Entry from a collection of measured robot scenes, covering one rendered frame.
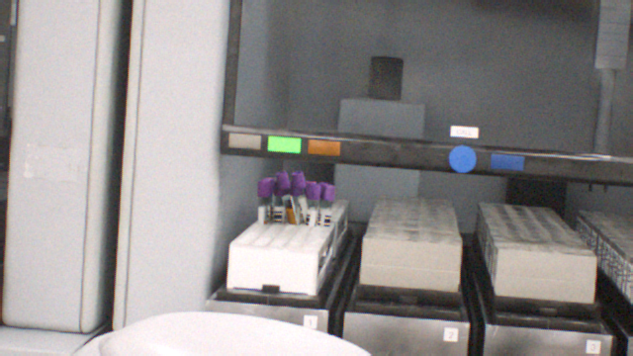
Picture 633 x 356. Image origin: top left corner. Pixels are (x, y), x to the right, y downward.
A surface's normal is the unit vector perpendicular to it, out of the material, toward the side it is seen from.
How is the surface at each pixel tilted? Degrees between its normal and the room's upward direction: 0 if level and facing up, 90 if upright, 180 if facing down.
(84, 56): 90
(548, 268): 90
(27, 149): 90
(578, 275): 90
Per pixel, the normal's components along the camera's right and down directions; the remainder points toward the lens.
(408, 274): -0.07, 0.08
